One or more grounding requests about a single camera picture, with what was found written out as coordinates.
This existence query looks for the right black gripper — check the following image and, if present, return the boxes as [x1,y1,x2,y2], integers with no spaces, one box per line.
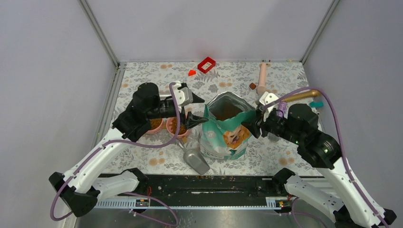
[240,105,303,144]

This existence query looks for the green silver pet food bag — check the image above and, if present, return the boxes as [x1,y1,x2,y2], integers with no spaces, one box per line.
[200,92,255,160]

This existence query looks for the metal scissors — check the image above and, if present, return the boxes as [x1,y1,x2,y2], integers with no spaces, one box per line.
[175,139,210,175]

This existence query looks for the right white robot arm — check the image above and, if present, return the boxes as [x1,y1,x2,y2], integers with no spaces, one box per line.
[242,104,397,228]

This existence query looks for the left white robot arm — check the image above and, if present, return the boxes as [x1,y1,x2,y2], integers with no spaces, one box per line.
[48,82,207,217]

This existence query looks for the pink pet bowl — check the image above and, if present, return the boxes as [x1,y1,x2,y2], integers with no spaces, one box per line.
[166,117,191,143]

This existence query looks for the floral table mat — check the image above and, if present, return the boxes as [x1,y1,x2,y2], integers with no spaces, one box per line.
[105,62,319,176]

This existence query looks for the kibble in round bowl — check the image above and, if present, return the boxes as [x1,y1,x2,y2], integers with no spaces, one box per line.
[170,117,187,135]

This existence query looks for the brown kibble in bag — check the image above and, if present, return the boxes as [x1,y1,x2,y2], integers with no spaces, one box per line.
[210,102,243,121]

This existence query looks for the purple glitter microphone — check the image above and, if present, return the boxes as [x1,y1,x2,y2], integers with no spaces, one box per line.
[276,101,287,117]

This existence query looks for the pink cylinder toy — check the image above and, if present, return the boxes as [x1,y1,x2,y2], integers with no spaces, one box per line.
[256,63,267,95]

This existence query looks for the orange red small block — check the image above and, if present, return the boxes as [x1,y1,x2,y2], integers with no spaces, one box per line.
[188,70,197,76]

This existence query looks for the brown small block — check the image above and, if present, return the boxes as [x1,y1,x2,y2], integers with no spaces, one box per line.
[249,83,257,90]

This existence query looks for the kibble in cat bowl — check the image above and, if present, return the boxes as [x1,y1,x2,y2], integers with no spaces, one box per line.
[150,118,163,130]

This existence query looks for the pink scoop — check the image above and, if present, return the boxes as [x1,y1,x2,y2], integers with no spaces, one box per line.
[146,118,163,134]

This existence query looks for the red small box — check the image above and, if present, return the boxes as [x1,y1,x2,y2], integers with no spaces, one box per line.
[197,57,216,74]

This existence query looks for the teal small block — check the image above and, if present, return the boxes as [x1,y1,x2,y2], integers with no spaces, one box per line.
[309,101,324,108]

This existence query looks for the gold microphone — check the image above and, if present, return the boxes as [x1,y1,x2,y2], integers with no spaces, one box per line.
[282,90,321,103]

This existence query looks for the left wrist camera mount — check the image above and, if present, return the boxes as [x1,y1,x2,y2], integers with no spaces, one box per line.
[172,81,191,107]

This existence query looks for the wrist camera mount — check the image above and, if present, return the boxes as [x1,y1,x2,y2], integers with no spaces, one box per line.
[257,91,279,121]
[172,81,191,107]

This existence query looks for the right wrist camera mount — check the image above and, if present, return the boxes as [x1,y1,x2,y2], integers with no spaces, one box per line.
[257,91,279,121]

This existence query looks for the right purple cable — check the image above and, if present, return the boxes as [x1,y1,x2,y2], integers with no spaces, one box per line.
[264,86,391,228]

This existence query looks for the purple cable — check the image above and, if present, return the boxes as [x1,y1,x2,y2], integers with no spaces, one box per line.
[264,86,391,228]
[49,82,182,221]

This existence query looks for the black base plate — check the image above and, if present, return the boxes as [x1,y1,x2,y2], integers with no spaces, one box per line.
[117,170,305,209]

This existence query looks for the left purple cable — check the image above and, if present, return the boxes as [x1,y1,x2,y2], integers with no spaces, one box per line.
[49,82,182,221]

